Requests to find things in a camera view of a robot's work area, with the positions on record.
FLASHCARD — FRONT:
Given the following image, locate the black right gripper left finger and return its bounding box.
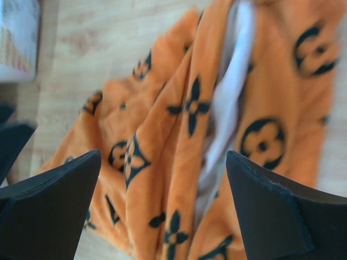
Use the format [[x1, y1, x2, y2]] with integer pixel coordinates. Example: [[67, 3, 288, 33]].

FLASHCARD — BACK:
[[1, 150, 101, 259]]

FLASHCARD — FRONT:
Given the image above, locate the orange monogram pillowcase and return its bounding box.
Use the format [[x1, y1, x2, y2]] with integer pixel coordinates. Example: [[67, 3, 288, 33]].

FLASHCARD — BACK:
[[40, 1, 346, 259]]

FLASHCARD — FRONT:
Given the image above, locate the white plastic bin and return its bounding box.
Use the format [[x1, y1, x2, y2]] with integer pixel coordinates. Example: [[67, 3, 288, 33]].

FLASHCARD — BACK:
[[1, 0, 41, 83]]

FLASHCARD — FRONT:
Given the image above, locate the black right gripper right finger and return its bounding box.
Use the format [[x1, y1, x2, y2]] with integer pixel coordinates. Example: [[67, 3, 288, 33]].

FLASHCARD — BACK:
[[226, 151, 346, 259]]

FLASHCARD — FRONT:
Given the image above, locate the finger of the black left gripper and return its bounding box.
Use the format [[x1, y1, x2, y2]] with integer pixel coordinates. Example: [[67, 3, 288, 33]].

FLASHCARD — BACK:
[[1, 102, 37, 184]]

